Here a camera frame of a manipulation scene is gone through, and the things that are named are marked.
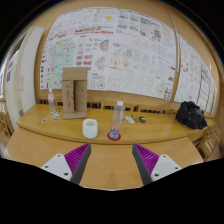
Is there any small blue sticker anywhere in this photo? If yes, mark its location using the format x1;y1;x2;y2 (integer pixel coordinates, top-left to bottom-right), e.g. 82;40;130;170
52;109;64;122

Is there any wooden chair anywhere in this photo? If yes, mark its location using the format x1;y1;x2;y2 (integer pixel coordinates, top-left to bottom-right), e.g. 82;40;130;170
196;124;223;161

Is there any black bag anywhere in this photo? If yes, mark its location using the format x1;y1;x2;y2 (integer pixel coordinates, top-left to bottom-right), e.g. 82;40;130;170
175;100;208;130

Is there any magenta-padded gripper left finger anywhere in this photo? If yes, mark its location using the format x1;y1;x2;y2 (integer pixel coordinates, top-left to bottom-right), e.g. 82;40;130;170
40;142;92;186

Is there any brown cardboard box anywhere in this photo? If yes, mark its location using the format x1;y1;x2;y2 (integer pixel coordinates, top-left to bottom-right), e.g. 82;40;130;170
61;66;89;120

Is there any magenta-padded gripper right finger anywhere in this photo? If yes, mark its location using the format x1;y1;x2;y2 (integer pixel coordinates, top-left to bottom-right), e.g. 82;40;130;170
131;143;183;186

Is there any flat round red coaster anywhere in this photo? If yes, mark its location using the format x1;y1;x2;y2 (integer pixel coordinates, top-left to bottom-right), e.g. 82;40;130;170
106;132;122;142

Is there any white cartoon-print cup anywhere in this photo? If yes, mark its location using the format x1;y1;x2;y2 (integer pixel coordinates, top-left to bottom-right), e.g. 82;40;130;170
82;118;99;140

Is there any white door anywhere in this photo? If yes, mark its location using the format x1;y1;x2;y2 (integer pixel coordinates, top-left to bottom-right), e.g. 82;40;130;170
3;25;45;129

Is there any narrow printed wall poster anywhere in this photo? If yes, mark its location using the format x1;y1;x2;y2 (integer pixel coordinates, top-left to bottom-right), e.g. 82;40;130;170
173;33;218;114

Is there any clear plastic water bottle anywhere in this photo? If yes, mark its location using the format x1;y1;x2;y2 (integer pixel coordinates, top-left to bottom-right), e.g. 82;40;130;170
108;100;126;140

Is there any large printed wall poster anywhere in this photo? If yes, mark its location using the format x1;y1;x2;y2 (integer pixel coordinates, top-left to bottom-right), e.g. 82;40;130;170
39;7;178;101

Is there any small red-label drink bottle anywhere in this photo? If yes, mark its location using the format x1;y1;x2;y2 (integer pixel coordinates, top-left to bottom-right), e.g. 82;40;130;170
47;88;56;114

